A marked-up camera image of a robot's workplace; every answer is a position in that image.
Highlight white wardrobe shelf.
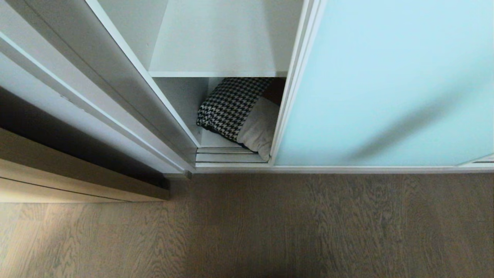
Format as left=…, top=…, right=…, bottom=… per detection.
left=148, top=0, right=304, bottom=78

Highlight black white houndstooth pillow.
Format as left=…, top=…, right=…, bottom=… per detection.
left=196, top=78, right=275, bottom=143

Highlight white wardrobe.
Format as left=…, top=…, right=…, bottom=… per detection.
left=0, top=0, right=494, bottom=174

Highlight beige pillow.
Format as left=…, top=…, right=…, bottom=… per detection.
left=237, top=96, right=280, bottom=162

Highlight frosted glass sliding door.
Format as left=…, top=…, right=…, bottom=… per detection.
left=269, top=0, right=494, bottom=167

